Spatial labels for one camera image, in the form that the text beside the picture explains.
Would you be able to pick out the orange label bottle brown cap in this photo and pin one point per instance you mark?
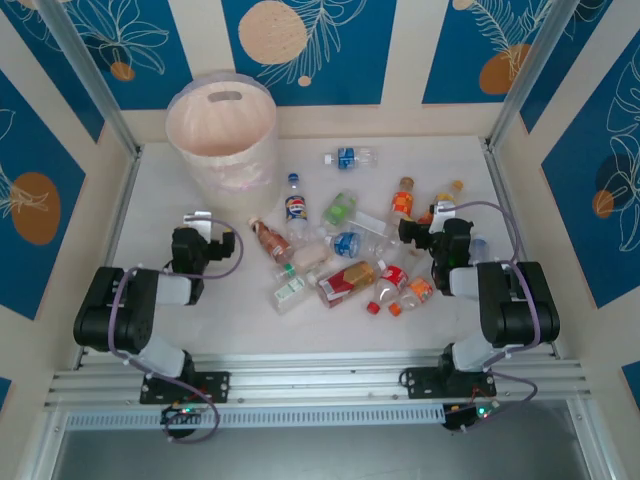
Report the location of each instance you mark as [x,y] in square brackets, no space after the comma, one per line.
[402,202]

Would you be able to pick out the clear square plastic bottle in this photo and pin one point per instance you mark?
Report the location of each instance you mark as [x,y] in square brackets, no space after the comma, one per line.
[370,222]

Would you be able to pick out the brown tea bottle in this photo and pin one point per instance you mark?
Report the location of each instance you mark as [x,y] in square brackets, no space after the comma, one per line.
[272,242]

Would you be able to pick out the yellow label orange juice bottle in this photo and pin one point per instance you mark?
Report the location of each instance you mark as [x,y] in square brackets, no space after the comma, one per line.
[446,196]

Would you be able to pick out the red label bottle red cap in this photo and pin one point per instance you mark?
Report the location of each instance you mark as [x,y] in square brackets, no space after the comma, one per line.
[392,280]

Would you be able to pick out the blue label water bottle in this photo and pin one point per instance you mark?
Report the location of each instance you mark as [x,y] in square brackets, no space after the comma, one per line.
[347,244]
[345,157]

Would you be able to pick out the pepsi bottle blue cap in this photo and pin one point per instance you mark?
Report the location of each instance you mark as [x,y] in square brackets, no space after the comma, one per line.
[296,207]

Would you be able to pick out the red yellow label tea bottle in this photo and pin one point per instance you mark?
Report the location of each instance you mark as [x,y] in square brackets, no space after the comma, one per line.
[345,282]

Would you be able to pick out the small clear plastic container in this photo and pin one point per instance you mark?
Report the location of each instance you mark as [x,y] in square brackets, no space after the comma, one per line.
[320,232]

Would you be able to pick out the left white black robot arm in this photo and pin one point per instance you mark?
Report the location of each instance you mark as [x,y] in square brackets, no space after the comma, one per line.
[115,310]

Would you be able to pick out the beige plastic waste bin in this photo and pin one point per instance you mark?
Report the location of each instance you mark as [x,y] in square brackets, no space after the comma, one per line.
[225,165]

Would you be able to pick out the grey metal sheet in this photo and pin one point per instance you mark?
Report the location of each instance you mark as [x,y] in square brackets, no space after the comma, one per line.
[320,455]

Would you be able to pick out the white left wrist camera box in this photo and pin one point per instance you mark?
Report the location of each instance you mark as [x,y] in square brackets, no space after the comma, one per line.
[197,219]

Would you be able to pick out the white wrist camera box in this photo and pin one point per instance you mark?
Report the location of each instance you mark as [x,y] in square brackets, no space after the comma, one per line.
[440,210]
[197,219]

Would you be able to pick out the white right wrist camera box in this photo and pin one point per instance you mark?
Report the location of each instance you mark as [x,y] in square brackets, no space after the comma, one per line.
[440,210]

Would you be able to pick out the aluminium side rail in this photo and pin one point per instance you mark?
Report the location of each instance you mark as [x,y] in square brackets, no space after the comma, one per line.
[500,175]
[119,215]

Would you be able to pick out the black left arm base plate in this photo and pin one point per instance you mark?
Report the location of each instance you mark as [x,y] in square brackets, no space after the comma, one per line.
[215,385]

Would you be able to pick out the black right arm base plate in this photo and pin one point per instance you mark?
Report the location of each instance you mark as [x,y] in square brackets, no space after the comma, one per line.
[420,382]

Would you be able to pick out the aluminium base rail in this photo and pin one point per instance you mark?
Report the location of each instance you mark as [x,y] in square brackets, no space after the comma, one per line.
[320,380]

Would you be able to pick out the aluminium frame post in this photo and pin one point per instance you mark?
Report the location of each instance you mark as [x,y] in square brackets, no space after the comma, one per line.
[69,30]
[540,50]

